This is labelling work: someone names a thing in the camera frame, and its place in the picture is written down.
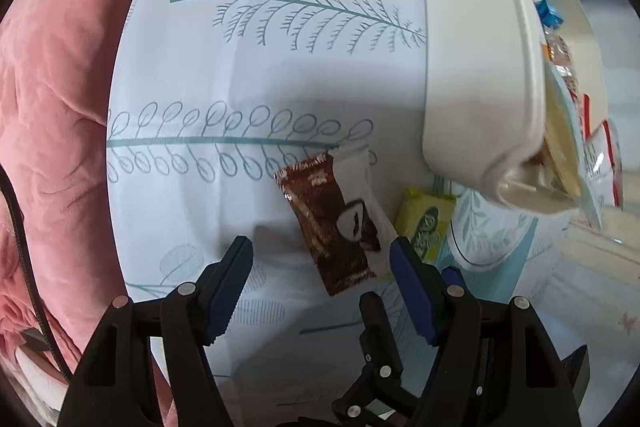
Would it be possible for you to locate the green snack packet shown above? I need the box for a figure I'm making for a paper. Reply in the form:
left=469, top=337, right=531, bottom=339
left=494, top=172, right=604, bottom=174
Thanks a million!
left=395, top=188, right=457, bottom=265

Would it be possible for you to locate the blue white candy packet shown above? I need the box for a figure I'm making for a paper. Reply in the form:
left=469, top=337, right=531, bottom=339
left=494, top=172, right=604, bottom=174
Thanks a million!
left=531, top=0, right=565, bottom=28

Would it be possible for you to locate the light printed cloth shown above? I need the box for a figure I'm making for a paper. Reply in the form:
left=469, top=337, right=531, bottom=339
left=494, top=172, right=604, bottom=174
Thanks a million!
left=12, top=347, right=68, bottom=413

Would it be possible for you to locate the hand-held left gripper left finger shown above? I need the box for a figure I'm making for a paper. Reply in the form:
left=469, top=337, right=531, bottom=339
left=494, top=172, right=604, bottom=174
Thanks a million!
left=59, top=235, right=254, bottom=427

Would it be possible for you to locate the tree print tablecloth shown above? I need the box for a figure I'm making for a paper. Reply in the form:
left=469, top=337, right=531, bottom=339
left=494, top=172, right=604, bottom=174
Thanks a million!
left=106, top=0, right=566, bottom=427

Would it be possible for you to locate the black cable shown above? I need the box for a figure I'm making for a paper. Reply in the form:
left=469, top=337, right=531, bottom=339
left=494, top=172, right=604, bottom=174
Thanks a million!
left=0, top=167, right=73, bottom=383

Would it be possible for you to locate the white red striped packet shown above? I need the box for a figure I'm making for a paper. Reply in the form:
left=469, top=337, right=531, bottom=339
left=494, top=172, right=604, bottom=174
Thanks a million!
left=580, top=93, right=625, bottom=208

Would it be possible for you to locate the brown white snack packet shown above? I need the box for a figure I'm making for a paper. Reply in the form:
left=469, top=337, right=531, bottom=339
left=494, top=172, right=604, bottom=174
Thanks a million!
left=274, top=142, right=401, bottom=297

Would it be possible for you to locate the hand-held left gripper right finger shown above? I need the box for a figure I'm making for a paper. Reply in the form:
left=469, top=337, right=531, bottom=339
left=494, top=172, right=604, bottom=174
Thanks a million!
left=389, top=237, right=583, bottom=427

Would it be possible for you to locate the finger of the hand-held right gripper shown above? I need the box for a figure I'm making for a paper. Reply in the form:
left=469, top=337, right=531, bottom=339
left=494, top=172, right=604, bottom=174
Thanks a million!
left=441, top=266, right=465, bottom=289
left=332, top=291, right=423, bottom=427

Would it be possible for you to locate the pink blanket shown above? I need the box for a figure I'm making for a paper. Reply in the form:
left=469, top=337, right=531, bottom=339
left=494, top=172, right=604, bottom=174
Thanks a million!
left=0, top=0, right=178, bottom=427

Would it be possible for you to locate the white plastic bin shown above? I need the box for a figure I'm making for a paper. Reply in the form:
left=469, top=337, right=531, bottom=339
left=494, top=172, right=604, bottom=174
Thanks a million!
left=419, top=0, right=608, bottom=220

